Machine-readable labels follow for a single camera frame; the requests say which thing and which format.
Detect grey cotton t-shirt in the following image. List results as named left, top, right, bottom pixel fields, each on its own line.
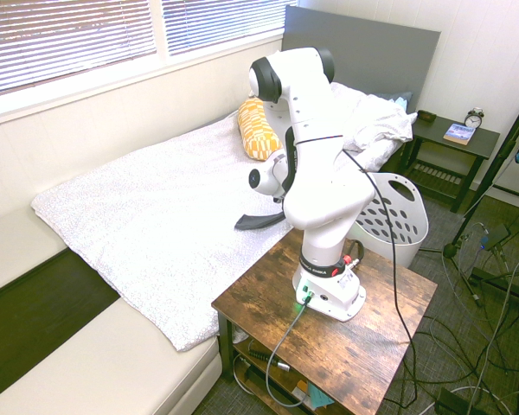
left=234, top=207, right=286, bottom=233

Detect white perforated laundry basket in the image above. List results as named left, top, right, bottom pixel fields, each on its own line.
left=345, top=171, right=429, bottom=268

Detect yellow white patterned pillow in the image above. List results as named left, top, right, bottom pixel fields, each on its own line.
left=237, top=97, right=285, bottom=162

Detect white circle-patterned bedspread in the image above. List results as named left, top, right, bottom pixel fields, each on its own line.
left=29, top=110, right=304, bottom=354

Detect white crumpled duvet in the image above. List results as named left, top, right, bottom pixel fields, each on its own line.
left=328, top=80, right=419, bottom=174

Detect narrow white window blind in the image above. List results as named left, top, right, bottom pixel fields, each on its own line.
left=162, top=0, right=289, bottom=56

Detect grey bed headboard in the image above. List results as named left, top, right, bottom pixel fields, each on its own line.
left=281, top=4, right=442, bottom=114

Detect black nightstand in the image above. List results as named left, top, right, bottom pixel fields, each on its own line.
left=400, top=110, right=502, bottom=214

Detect teal paper sheet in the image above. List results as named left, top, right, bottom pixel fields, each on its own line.
left=305, top=384, right=335, bottom=410

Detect blue cover book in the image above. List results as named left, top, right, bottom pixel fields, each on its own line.
left=442, top=123, right=477, bottom=147

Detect black twin-bell alarm clock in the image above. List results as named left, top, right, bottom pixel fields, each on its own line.
left=465, top=107, right=485, bottom=130

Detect black tripod stand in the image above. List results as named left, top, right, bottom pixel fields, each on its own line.
left=419, top=103, right=519, bottom=308

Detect cream upholstered bed base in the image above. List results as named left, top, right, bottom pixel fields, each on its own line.
left=0, top=202, right=224, bottom=415

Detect black power adapter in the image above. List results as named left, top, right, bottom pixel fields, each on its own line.
left=479, top=223, right=512, bottom=252

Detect wide white window blind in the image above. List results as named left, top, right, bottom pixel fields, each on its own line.
left=0, top=0, right=157, bottom=99

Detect black box on floor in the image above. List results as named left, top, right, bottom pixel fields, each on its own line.
left=434, top=387, right=475, bottom=415

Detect grey cable with green plug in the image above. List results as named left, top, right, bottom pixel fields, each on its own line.
left=265, top=297, right=313, bottom=410

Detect black coiled cable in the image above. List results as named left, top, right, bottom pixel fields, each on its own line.
left=248, top=341, right=269, bottom=362

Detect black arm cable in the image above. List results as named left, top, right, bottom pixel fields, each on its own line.
left=292, top=136, right=420, bottom=410

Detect rustic wood black-frame table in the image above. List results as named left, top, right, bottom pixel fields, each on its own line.
left=210, top=224, right=439, bottom=415

